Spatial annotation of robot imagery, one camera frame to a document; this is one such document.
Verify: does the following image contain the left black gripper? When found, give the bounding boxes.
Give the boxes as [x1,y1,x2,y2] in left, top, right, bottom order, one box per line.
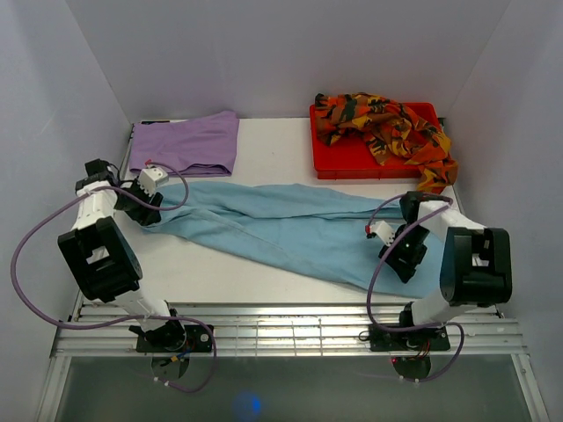
[113,176,164,227]

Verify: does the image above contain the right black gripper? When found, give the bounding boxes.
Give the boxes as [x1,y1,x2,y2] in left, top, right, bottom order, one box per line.
[378,224,430,283]

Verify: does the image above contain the light blue trousers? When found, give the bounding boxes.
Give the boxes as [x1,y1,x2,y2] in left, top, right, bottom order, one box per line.
[141,181,445,298]

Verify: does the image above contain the orange camouflage trousers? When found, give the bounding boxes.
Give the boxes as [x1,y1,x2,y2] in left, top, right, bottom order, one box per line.
[316,92,458,193]

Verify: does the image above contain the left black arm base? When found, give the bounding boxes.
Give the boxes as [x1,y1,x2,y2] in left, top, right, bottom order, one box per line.
[128,321,214,381]

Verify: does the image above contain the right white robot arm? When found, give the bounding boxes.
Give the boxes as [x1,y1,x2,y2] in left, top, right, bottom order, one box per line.
[365,191,513,349]

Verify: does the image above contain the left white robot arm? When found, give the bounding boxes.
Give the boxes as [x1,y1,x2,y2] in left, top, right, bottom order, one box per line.
[57,159,187,352]

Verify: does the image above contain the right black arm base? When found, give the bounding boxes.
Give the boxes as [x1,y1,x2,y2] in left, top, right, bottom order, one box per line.
[358,324,450,382]

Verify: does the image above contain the folded purple trousers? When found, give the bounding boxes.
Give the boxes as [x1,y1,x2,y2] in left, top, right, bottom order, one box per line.
[128,111,239,178]

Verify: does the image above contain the red plastic tray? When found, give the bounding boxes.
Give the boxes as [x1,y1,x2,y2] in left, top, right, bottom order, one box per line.
[310,94,420,179]

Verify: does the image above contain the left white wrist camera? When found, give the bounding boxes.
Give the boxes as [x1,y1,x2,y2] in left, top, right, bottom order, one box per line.
[137,166,169,196]

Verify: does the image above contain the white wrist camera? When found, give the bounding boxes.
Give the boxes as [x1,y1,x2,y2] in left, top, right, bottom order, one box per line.
[137,166,169,196]
[365,221,395,246]

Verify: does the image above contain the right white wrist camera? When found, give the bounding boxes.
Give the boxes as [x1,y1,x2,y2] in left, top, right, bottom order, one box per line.
[365,221,395,246]

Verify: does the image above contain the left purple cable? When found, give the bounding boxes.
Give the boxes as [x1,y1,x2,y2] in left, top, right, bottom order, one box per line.
[10,161,218,393]

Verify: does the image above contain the purple cable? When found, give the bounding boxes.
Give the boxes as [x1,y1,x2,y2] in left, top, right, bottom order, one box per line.
[10,161,218,393]
[365,194,465,383]

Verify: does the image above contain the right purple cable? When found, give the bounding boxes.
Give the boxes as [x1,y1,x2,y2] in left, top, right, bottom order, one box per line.
[365,194,465,383]

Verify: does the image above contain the aluminium rail frame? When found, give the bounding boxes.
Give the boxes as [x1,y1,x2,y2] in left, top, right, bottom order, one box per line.
[53,118,556,421]

